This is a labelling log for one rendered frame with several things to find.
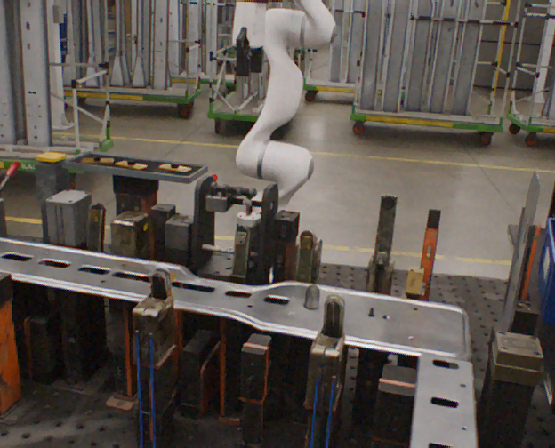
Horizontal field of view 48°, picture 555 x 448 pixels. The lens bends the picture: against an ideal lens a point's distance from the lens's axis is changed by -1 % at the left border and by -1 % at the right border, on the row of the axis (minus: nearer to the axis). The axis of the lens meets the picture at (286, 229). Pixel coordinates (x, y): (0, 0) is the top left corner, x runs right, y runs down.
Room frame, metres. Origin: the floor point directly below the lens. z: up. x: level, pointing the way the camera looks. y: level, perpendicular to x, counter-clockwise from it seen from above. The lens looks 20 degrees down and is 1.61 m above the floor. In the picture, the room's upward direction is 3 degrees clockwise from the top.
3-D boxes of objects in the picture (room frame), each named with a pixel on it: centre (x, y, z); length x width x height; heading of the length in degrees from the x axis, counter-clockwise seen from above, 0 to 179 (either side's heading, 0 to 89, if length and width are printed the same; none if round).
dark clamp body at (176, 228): (1.46, 0.26, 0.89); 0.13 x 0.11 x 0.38; 167
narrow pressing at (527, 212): (1.09, -0.44, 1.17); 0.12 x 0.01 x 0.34; 167
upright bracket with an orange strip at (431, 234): (1.28, -0.32, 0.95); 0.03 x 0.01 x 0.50; 77
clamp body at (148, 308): (1.07, 0.25, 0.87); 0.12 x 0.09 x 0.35; 167
